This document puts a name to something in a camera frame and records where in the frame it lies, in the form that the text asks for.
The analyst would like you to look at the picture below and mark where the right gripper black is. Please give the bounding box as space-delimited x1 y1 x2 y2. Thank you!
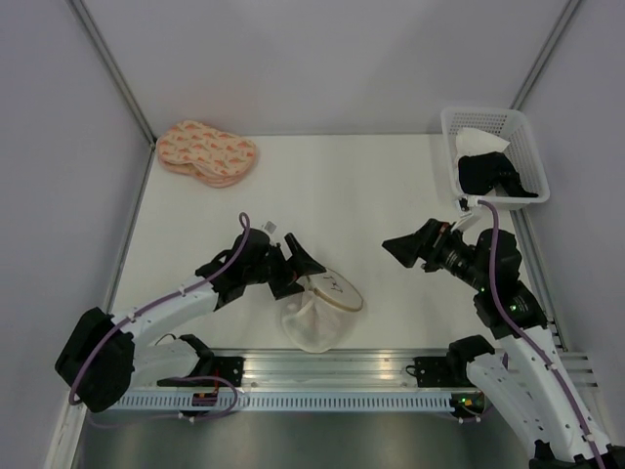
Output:
382 217 490 291

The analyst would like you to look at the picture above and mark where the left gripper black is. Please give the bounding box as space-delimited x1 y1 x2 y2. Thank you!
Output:
244 234 325 300

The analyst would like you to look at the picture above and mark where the white mesh laundry bag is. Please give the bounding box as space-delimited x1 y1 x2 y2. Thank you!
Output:
280 270 365 354

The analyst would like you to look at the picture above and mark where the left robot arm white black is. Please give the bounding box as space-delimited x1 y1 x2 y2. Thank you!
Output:
55 229 326 413

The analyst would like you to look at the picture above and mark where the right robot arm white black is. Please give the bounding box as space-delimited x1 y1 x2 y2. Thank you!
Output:
382 219 624 468

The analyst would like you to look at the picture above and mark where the black garment in basket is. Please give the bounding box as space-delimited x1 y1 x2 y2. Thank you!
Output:
458 152 538 198

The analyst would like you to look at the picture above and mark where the white cloth in basket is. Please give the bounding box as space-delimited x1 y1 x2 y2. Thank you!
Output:
455 127 510 156

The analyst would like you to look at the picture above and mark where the pink patterned pad stack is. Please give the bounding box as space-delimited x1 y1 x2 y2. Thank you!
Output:
155 119 258 189

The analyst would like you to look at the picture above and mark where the white plastic basket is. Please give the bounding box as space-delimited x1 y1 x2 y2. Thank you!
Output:
440 107 550 210

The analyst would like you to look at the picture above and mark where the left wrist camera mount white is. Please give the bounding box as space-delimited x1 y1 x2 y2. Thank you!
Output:
263 221 276 235

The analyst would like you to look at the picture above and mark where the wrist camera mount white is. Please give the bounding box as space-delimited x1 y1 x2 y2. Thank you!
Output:
263 221 276 235
452 195 482 233

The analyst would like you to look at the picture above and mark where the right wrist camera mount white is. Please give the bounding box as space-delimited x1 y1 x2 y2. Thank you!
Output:
452 195 482 233

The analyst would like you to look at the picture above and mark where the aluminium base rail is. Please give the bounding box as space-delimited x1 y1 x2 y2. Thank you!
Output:
67 347 602 392

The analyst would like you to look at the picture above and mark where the right aluminium frame post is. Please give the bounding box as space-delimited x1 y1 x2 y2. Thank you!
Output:
510 0 586 110

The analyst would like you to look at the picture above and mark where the aluminium frame post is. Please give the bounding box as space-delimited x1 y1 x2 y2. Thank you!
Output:
510 0 586 110
67 0 158 144

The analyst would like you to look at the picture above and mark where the white slotted cable duct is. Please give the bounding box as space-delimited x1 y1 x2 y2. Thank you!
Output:
110 390 453 413

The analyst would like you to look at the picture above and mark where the left aluminium frame post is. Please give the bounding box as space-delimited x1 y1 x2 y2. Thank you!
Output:
67 0 158 144

